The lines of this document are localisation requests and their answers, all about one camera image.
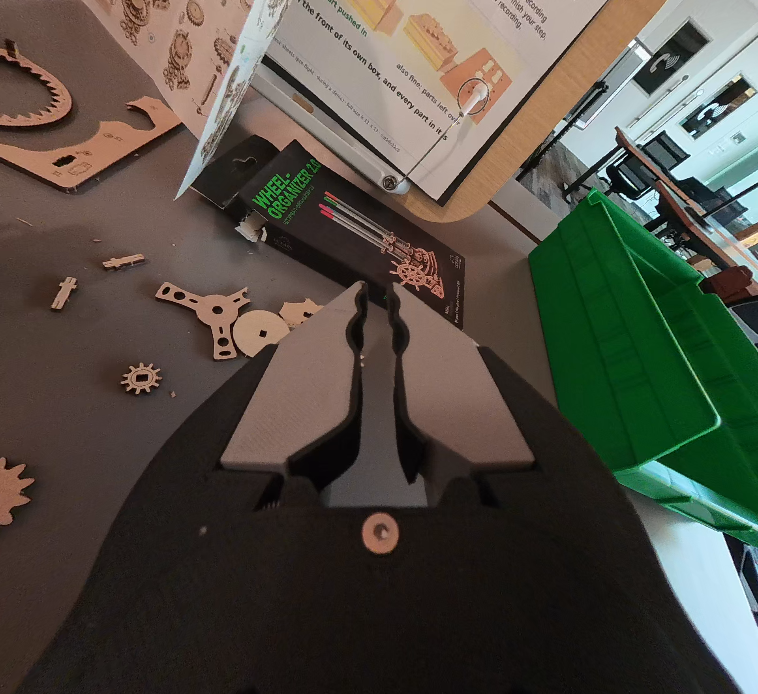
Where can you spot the black wall sign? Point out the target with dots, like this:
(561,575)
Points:
(672,60)
(713,107)

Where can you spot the light wooden poster board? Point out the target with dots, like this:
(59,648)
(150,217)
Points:
(592,89)

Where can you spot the white printed instruction poster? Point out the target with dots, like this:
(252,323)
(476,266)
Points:
(414,54)

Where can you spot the black office chair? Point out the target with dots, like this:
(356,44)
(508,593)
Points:
(639,172)

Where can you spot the large wooden gear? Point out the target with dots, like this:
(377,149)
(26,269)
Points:
(12,492)

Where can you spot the white poster holder bar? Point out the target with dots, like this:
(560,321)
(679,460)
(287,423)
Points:
(331,131)

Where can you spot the small wooden cross peg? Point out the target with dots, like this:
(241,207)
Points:
(64,293)
(123,261)

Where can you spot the black model kit box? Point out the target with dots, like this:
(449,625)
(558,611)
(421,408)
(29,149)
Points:
(331,232)

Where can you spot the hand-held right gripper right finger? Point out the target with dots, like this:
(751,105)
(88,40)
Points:
(462,403)

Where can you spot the notched wooden curved part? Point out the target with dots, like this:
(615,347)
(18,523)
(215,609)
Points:
(299,312)

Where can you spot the green plastic bin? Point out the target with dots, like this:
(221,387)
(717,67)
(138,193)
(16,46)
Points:
(627,350)

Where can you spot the round wooden disc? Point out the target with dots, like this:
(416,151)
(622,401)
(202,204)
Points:
(254,341)

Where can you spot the folded paper instruction booklet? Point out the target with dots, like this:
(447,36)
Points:
(177,1)

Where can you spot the wooden office desk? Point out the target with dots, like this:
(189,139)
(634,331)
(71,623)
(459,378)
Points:
(681,196)

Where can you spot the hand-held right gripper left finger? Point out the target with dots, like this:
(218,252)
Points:
(296,398)

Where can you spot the small wooden gear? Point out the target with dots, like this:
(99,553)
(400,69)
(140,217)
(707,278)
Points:
(133,383)

